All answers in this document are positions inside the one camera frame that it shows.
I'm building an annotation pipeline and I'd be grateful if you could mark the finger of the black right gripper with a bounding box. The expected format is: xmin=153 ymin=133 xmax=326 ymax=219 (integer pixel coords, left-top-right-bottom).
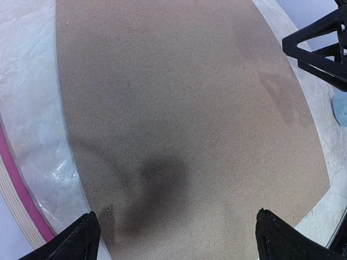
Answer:
xmin=298 ymin=60 xmax=346 ymax=91
xmin=282 ymin=4 xmax=346 ymax=65

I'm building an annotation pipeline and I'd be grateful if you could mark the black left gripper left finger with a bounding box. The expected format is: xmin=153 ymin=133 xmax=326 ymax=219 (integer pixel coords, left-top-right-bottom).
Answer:
xmin=20 ymin=211 xmax=101 ymax=260

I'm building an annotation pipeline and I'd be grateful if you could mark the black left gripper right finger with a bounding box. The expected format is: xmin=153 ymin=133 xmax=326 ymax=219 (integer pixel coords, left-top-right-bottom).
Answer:
xmin=255 ymin=209 xmax=346 ymax=260

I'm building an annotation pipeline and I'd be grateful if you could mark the pink wooden picture frame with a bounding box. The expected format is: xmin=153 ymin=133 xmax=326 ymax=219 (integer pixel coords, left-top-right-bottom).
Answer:
xmin=1 ymin=127 xmax=55 ymax=250

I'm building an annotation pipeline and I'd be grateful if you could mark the brown cardboard backing board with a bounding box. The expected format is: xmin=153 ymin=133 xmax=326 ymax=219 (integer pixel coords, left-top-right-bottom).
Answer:
xmin=56 ymin=1 xmax=330 ymax=259

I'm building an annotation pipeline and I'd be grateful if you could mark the dark landscape photo print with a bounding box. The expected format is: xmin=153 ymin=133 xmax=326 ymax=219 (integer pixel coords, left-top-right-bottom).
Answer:
xmin=0 ymin=196 xmax=33 ymax=259

